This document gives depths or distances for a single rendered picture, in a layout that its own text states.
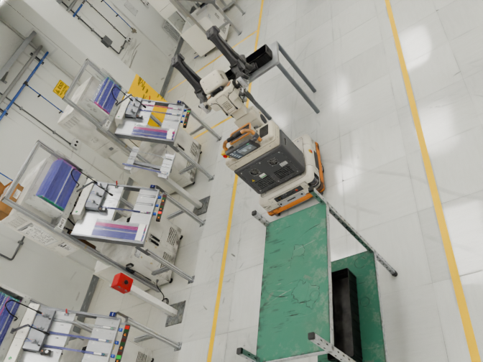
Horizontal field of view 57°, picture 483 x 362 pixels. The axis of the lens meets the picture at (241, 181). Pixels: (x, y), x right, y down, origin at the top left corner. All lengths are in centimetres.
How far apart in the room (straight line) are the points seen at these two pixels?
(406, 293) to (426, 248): 35
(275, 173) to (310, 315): 193
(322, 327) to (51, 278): 438
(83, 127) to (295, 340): 396
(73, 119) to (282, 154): 269
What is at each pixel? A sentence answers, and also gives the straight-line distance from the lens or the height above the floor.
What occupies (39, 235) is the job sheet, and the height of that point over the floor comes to 138.
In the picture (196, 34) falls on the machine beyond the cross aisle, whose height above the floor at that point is 46.
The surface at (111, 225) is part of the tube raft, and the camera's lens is 458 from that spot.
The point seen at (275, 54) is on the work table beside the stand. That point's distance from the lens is 480.
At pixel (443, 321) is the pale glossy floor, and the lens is 312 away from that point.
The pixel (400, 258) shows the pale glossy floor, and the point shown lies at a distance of 342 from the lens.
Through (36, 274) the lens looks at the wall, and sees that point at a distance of 603.
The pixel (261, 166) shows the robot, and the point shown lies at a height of 60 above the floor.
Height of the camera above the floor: 273
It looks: 32 degrees down
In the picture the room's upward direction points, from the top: 48 degrees counter-clockwise
